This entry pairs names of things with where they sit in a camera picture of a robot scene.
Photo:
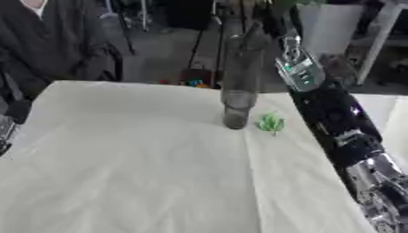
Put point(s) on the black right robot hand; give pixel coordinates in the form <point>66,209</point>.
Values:
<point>280,24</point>

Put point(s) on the white board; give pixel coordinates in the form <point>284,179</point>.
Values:
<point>332,27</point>

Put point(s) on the person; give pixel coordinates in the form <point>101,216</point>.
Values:
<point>48,39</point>

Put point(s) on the green artificial leaf sprig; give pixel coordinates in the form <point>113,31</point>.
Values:
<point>271,123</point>

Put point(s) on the dark bag with colourful items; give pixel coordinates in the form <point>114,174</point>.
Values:
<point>195,78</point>

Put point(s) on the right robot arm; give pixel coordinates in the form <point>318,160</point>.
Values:
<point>332,118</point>

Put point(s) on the black tripod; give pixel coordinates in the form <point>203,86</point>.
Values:
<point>219,45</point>

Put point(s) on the white table frame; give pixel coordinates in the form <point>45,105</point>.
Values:
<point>378,39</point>

